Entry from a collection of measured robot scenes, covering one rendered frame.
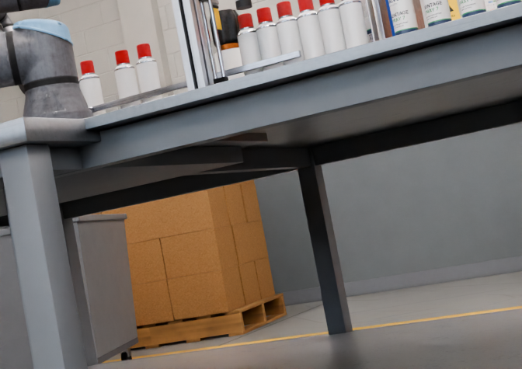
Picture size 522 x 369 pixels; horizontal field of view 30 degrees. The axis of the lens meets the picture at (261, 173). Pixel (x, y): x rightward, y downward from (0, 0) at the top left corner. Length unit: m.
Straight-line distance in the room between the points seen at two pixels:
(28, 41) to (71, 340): 0.73
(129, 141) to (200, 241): 4.08
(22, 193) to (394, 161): 5.33
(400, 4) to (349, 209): 4.86
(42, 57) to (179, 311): 3.93
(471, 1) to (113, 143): 0.82
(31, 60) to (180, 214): 3.81
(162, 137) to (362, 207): 5.27
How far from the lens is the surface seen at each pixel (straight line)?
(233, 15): 2.62
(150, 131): 1.70
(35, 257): 1.63
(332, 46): 2.19
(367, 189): 6.89
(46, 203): 1.64
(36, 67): 2.09
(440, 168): 6.72
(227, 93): 1.59
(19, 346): 4.64
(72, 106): 2.07
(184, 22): 2.21
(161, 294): 5.93
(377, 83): 1.53
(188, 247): 5.83
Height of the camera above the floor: 0.58
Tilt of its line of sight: 3 degrees up
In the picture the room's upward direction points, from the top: 11 degrees counter-clockwise
